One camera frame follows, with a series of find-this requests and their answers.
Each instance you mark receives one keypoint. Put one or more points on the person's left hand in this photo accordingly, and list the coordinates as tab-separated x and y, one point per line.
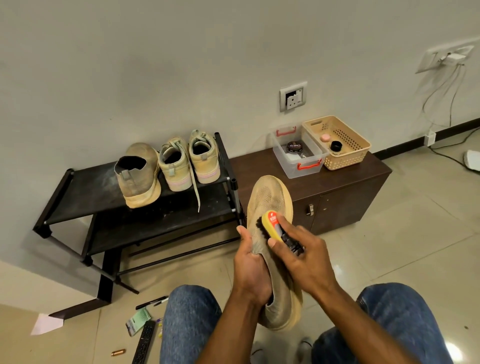
251	271

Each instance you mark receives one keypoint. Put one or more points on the person's right hand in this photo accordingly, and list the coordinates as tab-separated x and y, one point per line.
306	264

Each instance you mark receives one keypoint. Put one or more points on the black orange shoe brush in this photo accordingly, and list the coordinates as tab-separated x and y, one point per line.
274	225

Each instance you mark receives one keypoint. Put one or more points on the worn tan slip-on shoe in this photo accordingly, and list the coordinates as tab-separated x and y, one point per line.
270	195
139	180

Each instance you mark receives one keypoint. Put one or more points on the clear plastic storage box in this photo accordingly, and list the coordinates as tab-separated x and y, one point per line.
300	169

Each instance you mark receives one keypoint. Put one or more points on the small black round cap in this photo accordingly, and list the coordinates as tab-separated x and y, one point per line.
336	146

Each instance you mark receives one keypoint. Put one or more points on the pale green lace-up shoe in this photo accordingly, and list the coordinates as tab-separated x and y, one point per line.
205	157
175	165

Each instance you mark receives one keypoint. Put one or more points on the pink round lid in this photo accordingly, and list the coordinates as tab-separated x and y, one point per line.
325	137

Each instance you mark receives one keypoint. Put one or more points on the beige plastic basket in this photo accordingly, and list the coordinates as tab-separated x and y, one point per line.
349	142

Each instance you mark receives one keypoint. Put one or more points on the person's right forearm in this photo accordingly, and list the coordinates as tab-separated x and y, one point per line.
367	330

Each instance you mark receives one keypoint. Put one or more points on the person's left forearm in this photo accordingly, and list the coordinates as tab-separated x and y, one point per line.
229	330

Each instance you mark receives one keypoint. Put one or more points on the person's left leg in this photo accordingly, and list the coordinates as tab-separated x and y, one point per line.
187	322

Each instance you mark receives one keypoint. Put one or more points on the person's leg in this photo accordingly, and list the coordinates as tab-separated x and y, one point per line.
187	322
405	322

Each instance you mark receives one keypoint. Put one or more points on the dark brown wooden cabinet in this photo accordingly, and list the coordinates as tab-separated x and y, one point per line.
255	169

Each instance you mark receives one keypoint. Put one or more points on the person's right leg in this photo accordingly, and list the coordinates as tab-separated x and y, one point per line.
405	322

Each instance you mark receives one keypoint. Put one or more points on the black pen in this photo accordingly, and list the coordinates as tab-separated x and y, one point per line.
151	303

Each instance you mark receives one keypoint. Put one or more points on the black round polish tin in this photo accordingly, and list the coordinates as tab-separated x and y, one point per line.
295	147

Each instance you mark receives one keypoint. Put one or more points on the green paper packet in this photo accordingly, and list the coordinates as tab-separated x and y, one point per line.
139	321

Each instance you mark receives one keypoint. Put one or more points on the black remote control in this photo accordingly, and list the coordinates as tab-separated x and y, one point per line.
144	341

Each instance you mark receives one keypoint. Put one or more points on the small brass cylinder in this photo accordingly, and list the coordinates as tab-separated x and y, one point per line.
118	352

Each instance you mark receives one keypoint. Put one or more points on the black metal shoe rack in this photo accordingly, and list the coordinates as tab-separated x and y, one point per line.
82	195

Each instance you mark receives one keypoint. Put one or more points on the white router box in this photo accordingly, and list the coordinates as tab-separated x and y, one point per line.
473	160

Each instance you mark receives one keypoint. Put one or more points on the white paper sheet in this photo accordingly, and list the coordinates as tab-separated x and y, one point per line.
46	324

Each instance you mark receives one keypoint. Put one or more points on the white wall plug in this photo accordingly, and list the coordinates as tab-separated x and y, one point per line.
430	138

